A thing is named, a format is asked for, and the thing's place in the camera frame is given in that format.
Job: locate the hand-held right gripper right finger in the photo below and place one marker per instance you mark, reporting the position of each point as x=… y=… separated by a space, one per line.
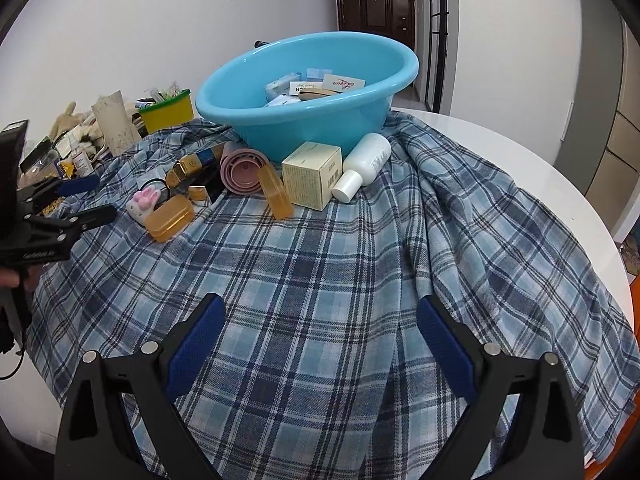
x=447 y=350

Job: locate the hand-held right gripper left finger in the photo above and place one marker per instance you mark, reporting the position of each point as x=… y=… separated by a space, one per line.
x=192 y=350

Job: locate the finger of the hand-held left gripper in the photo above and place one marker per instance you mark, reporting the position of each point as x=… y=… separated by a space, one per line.
x=80 y=185
x=95 y=215

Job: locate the blue tissue pack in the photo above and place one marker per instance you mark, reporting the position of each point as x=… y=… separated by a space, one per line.
x=280 y=87
x=319 y=73

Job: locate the light blue plastic basin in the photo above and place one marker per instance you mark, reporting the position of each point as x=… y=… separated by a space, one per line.
x=310 y=130

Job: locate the tall white and blue box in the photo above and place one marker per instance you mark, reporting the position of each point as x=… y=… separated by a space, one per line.
x=306 y=87

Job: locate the yellow container with green rim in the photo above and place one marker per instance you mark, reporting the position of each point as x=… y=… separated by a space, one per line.
x=167 y=115

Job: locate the person's left hand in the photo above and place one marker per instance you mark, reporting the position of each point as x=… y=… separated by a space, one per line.
x=15 y=277

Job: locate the small white spray bottle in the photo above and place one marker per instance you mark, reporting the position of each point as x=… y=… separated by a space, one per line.
x=81 y=162

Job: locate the clear jar with black lid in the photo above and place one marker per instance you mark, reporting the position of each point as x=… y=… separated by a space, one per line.
x=37 y=160

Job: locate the white bunny toy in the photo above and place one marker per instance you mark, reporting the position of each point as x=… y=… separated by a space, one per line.
x=142 y=205

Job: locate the beige plush toy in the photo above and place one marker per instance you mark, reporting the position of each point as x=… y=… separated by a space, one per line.
x=70 y=120

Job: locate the beige cylinder tube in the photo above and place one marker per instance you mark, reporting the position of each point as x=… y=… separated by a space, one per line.
x=117 y=125

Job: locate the orange translucent soap case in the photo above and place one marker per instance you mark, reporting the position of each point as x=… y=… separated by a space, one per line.
x=277 y=195
x=170 y=220

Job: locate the gold and blue box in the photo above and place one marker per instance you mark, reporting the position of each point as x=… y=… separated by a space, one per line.
x=182 y=170

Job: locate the black case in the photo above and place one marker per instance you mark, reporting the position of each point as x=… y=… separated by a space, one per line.
x=210 y=185

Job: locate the plastic-wrapped utensils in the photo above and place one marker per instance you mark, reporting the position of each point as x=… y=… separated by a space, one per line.
x=162 y=94

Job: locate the blue plaid cloth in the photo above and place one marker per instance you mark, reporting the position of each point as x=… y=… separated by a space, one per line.
x=325 y=270

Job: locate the pink collapsible cup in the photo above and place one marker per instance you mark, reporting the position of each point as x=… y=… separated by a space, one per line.
x=245 y=172

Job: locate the orange chair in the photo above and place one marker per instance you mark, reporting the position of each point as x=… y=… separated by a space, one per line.
x=602 y=475

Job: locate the white plastic bottle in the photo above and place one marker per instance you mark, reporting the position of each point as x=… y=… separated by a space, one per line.
x=367 y=157

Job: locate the cream cardboard box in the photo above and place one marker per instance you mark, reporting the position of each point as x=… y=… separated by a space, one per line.
x=307 y=175

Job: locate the white and blue packet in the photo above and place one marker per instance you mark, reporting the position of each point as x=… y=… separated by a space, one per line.
x=280 y=102

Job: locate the tan round case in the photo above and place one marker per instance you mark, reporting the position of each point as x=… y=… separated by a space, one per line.
x=322 y=95

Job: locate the gold refrigerator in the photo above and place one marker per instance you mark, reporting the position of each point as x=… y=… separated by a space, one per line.
x=600 y=85

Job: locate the black framed glass door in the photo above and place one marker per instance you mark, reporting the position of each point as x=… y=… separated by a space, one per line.
x=436 y=35

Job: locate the dark brown door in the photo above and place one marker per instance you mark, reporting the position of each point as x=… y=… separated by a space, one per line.
x=375 y=5

